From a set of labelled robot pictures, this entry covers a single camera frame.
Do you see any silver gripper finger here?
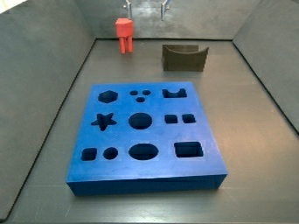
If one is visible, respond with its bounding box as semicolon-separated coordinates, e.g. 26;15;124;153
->
161;0;171;21
124;0;132;19

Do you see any red three prong object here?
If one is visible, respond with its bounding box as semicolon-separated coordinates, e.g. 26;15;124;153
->
116;17;133;53

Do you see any blue foam shape board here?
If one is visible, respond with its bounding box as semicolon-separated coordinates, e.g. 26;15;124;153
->
65;81;228;196

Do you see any black curved holder stand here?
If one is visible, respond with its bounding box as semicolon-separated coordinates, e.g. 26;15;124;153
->
163;45;209;72

